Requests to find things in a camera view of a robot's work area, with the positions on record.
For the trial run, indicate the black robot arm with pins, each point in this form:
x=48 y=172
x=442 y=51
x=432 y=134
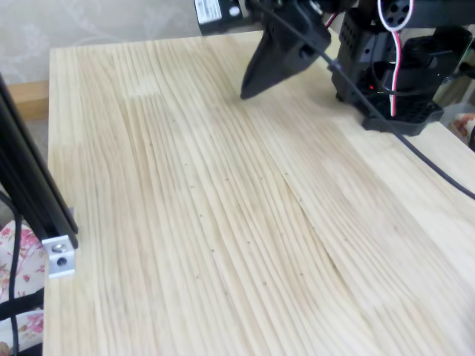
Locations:
x=419 y=63

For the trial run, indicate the floral cloth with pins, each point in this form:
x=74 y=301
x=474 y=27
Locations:
x=31 y=267
x=464 y=126

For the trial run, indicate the silver metal corner bracket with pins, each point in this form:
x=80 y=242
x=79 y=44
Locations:
x=61 y=265

